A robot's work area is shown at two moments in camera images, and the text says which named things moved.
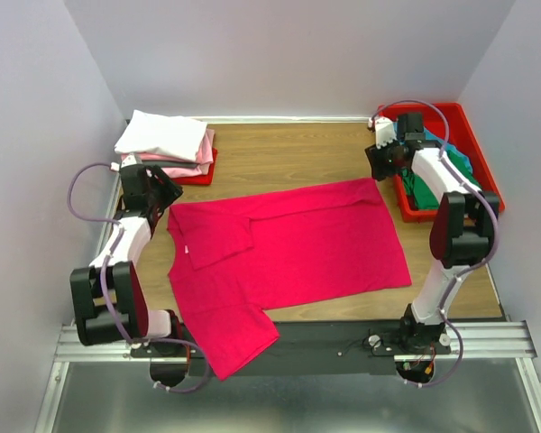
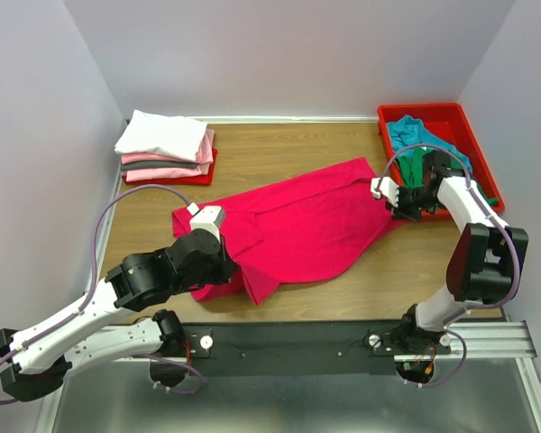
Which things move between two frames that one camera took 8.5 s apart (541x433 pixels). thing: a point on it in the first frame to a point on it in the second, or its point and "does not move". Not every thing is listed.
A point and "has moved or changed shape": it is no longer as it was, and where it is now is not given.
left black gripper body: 161,195 to 215,272
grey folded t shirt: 169,163 does not move
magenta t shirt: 235,261 has moved or changed shape
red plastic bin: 451,122 does not move
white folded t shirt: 154,133 does not move
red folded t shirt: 199,179 does not move
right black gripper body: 385,159 to 410,203
